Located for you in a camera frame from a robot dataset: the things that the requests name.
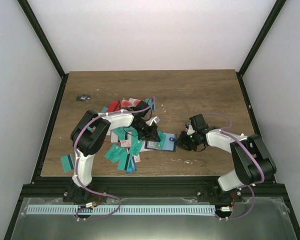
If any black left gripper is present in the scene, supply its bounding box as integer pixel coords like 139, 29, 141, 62
132, 120, 160, 143

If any teal VIP card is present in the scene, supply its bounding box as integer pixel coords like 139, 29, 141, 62
128, 140, 144, 156
104, 144, 127, 163
156, 131, 166, 149

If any blue card holder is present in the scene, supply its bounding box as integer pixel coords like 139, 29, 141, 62
144, 131, 177, 152

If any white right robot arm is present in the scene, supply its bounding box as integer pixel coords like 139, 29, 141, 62
174, 114, 277, 202

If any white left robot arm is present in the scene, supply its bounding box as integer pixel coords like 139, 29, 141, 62
70, 97, 161, 202

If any teal card black stripe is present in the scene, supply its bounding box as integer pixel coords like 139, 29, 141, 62
145, 98, 156, 111
60, 154, 75, 173

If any white red blotch card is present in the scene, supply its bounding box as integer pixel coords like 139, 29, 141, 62
121, 98, 141, 108

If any red black striped card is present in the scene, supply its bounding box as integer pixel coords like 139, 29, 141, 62
106, 100, 122, 113

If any light blue slotted strip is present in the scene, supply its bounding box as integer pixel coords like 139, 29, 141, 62
26, 204, 216, 216

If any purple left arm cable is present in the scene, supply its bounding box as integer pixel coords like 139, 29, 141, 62
73, 96, 156, 186

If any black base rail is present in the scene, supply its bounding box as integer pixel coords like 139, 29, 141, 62
22, 176, 286, 203

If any black frame post right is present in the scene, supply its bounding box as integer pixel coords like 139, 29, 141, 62
239, 0, 287, 75

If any black frame post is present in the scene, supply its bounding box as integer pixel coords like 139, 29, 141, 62
239, 0, 287, 75
16, 0, 66, 76

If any black frame post left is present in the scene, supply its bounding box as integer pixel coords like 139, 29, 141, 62
16, 0, 66, 76

